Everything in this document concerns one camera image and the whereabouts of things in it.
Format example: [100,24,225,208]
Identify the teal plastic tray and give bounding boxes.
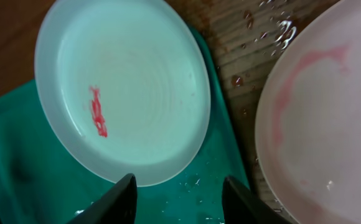
[0,30,247,223]

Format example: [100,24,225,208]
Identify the white plate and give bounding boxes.
[255,0,361,223]

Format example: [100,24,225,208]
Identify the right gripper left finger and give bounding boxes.
[68,174,137,224]

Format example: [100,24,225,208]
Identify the light blue plate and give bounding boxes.
[34,0,211,187]

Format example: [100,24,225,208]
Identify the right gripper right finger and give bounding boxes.
[222,175,291,224]

